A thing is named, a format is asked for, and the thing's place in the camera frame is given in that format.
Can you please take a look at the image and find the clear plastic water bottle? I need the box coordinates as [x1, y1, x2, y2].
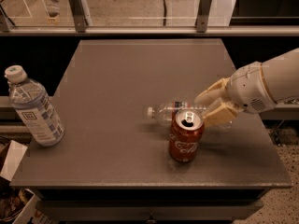
[146, 100, 233, 130]

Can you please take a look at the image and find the metal railing post right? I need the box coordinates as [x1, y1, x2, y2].
[195, 0, 212, 33]

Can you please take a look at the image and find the grey table drawer front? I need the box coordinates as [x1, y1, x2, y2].
[36, 201, 263, 221]

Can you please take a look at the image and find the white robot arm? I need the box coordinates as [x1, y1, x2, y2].
[194, 49, 299, 127]

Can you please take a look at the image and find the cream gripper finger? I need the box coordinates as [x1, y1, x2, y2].
[194, 77, 229, 105]
[202, 98, 243, 127]

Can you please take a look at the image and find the metal railing post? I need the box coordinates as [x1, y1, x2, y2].
[195, 0, 212, 33]
[68, 0, 87, 33]

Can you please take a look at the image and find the red coke can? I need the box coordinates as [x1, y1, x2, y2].
[169, 109, 205, 162]

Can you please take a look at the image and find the white box with clutter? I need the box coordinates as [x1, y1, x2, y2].
[0, 189, 59, 224]

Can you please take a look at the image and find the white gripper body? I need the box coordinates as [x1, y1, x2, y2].
[227, 62, 277, 114]

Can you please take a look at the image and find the white cardboard box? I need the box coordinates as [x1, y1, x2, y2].
[0, 140, 27, 181]

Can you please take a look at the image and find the metal railing post left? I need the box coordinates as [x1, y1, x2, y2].
[68, 0, 87, 33]

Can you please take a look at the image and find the large labelled water bottle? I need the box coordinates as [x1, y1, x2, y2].
[5, 65, 64, 147]

